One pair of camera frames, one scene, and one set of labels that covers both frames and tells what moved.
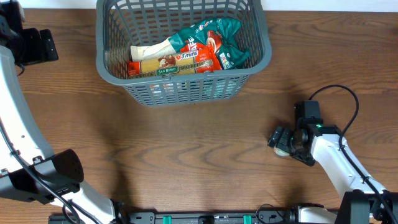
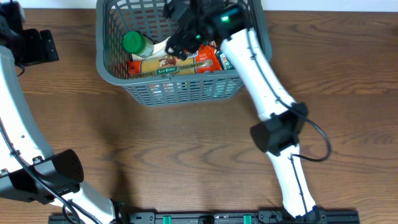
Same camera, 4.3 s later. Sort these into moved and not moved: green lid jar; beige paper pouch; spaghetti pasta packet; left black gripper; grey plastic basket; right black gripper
Moved: right black gripper; green lid jar
Not moved: spaghetti pasta packet; left black gripper; beige paper pouch; grey plastic basket
